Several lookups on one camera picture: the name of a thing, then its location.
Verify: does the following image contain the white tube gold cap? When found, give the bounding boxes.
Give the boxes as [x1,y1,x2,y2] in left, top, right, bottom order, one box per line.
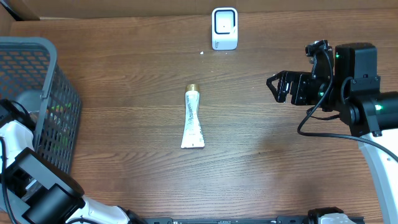
[181,84,205,149]

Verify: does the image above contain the white barcode scanner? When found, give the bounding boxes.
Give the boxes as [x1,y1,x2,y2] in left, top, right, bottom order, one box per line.
[211,7,238,50]

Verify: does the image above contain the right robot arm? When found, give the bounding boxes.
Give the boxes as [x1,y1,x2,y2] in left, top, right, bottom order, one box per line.
[266,40,397,223]

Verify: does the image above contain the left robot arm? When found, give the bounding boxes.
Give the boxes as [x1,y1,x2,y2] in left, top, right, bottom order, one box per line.
[1,99,144,224]

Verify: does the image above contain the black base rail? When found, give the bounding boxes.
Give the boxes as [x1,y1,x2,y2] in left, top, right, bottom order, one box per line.
[124,207,365,224]

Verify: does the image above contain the grey plastic basket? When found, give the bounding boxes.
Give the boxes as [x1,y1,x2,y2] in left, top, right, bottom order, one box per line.
[1,37,82,173]

